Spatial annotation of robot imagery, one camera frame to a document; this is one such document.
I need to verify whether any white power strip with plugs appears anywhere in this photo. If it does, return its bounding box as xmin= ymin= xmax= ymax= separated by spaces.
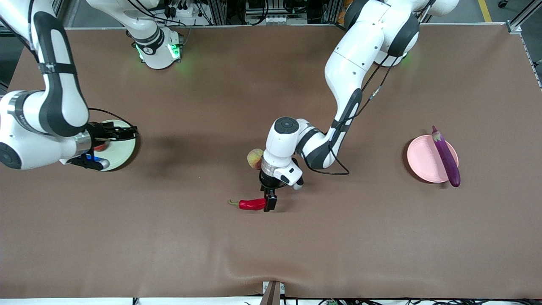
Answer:
xmin=163 ymin=0 xmax=205 ymax=19

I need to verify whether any pink round plate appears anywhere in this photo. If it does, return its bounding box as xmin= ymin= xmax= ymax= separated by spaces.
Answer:
xmin=406 ymin=135 xmax=459 ymax=183

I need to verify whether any yellow-pink peach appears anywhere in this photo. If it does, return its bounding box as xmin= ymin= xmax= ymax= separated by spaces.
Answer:
xmin=247 ymin=148 xmax=265 ymax=170

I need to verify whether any metal table edge bracket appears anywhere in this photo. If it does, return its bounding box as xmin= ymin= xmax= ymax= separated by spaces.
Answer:
xmin=263 ymin=281 xmax=285 ymax=305

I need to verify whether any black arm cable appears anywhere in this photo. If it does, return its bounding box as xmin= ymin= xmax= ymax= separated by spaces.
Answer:
xmin=303 ymin=0 xmax=437 ymax=175
xmin=88 ymin=108 xmax=138 ymax=128

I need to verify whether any orange snack bag pile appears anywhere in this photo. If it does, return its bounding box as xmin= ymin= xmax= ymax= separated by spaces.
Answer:
xmin=337 ymin=0 xmax=352 ymax=24

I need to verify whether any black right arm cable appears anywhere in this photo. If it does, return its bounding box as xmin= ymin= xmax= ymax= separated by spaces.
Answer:
xmin=88 ymin=108 xmax=138 ymax=128

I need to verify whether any long purple eggplant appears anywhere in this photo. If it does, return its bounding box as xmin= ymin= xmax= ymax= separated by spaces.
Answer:
xmin=431 ymin=125 xmax=461 ymax=188

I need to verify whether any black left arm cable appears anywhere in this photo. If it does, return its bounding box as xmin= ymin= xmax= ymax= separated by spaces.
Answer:
xmin=303 ymin=0 xmax=437 ymax=175

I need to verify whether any light green round plate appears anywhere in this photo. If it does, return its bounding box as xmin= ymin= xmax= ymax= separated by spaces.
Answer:
xmin=91 ymin=120 xmax=137 ymax=172

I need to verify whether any red chili pepper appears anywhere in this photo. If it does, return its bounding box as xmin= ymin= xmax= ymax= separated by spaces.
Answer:
xmin=228 ymin=198 xmax=267 ymax=211

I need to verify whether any brown table cloth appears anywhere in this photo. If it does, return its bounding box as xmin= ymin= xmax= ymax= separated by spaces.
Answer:
xmin=0 ymin=23 xmax=542 ymax=299

